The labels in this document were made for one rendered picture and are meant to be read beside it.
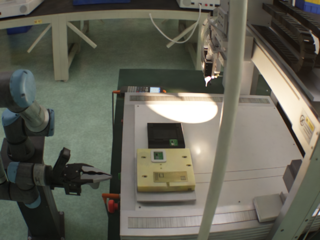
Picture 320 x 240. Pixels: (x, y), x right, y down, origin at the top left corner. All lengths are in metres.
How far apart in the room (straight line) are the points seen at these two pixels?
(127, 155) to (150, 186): 0.19
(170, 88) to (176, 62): 2.10
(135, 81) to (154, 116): 0.48
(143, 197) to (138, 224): 0.09
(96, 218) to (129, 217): 1.11
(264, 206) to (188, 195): 0.23
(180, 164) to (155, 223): 0.22
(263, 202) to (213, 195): 0.33
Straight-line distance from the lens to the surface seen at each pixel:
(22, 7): 3.26
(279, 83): 0.90
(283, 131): 1.29
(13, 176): 1.11
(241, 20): 0.45
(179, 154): 1.02
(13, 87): 0.97
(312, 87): 0.82
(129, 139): 1.13
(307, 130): 0.74
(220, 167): 0.58
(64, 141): 2.56
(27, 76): 1.00
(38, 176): 1.07
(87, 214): 2.01
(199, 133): 1.18
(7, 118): 1.39
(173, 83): 1.70
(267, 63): 0.99
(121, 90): 1.56
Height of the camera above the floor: 1.54
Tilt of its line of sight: 33 degrees down
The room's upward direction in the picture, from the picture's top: 2 degrees clockwise
